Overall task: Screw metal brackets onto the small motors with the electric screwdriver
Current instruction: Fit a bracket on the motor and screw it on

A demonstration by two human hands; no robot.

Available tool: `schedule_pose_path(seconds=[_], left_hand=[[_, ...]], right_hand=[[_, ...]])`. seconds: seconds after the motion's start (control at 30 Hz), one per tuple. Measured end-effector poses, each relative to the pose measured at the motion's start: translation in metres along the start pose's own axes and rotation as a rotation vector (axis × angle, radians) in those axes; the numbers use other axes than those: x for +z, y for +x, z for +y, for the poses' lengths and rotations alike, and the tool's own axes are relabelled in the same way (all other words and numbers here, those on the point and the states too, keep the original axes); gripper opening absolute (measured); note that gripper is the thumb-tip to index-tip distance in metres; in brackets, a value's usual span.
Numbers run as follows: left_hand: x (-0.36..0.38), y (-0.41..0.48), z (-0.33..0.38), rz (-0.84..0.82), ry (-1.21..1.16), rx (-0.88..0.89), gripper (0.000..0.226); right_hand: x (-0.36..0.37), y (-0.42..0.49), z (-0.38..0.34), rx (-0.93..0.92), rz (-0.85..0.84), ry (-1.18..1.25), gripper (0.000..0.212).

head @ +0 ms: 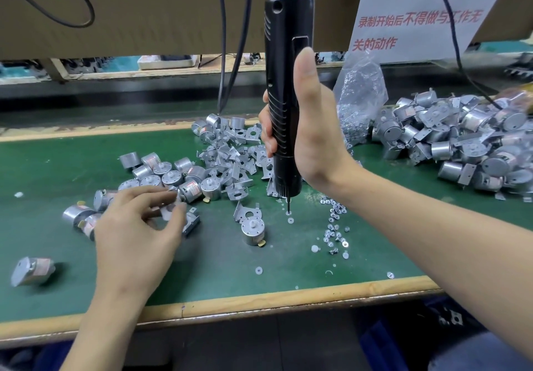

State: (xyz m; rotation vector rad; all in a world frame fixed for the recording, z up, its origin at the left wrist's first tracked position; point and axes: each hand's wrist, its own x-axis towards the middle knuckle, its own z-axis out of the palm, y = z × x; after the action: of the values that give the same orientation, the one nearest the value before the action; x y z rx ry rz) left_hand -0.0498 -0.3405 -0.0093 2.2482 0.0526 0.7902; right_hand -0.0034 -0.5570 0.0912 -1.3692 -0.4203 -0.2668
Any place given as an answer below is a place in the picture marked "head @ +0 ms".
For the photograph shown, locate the person's right hand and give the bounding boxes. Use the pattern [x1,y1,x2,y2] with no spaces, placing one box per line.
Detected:
[258,47,355,195]

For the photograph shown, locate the person's left hand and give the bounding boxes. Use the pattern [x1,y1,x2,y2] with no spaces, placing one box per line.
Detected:
[93,185,191,301]

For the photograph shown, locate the pile of silver motors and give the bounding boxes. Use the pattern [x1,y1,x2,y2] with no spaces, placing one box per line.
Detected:
[10,152,226,288]

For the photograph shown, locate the pile of metal brackets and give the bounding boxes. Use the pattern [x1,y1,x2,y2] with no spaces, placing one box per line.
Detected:
[192,112,280,203]

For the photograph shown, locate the black electric screwdriver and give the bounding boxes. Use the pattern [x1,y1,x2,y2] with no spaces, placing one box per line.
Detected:
[265,0,316,213]

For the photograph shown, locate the silver metal bracket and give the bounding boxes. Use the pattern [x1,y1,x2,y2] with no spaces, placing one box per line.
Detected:
[233,202,263,224]

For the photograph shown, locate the silver round motor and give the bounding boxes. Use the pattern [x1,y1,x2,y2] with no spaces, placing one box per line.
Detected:
[240,217,268,247]

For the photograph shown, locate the pile of assembled motors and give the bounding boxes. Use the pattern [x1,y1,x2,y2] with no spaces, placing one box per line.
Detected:
[370,87,533,197]

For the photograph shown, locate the person's right forearm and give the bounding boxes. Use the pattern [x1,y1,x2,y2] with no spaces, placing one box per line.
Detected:
[329,162,533,359]

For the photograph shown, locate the person's left forearm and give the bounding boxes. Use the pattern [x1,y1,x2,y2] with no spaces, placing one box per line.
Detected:
[60,287,159,371]

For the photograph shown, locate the small clear plastic bag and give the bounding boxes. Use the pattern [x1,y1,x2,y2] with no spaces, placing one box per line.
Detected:
[337,50,388,147]

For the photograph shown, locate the scatter of small silver screws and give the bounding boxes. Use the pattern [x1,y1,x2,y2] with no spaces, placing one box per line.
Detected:
[254,196,396,280]

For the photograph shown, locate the green bench mat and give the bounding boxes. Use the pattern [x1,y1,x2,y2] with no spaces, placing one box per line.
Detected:
[0,117,533,322]

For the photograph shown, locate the white paper sign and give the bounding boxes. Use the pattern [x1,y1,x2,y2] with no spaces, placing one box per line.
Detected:
[350,0,516,64]

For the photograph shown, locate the dark blue crate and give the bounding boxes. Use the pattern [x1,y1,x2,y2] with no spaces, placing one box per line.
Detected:
[358,296,484,371]

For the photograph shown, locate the brown back panel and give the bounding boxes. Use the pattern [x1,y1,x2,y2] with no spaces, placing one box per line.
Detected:
[0,0,533,60]

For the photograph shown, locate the grey blue trousers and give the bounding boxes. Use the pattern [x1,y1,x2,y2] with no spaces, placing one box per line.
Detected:
[429,329,533,371]

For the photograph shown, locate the black hanging cable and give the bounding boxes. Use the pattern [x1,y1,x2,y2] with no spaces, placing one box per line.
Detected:
[212,0,228,116]
[220,0,256,116]

